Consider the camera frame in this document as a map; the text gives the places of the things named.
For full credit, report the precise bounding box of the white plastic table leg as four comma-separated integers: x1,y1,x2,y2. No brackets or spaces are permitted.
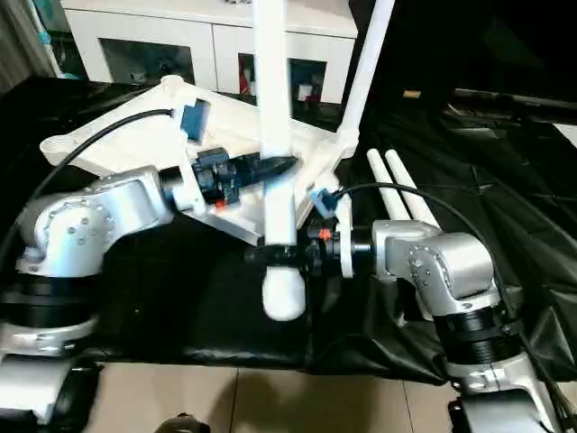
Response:
367,148,423,223
335,0,398,152
252,0,308,322
385,149,442,226

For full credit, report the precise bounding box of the black work mat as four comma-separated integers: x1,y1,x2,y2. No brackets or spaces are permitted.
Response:
0,76,577,384

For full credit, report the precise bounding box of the white glass door cabinet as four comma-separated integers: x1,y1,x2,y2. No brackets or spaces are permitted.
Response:
60,0,360,106

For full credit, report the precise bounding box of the teal and white pole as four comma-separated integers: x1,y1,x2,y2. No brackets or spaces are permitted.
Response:
35,0,69,78

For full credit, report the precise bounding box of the grey curtain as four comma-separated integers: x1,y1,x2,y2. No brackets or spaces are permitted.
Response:
0,0,60,94

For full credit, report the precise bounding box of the long black rod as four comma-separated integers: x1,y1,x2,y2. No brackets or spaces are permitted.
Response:
453,88,577,110

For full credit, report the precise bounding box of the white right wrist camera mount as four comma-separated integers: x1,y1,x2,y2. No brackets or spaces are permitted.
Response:
308,184,358,279

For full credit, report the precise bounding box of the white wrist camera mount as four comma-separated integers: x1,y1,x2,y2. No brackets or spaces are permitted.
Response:
308,184,358,279
169,101,214,214

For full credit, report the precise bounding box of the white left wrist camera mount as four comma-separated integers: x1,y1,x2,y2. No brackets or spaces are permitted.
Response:
169,101,214,214

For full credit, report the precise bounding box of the black left wrist camera cable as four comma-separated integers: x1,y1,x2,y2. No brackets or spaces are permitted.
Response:
0,106,181,276

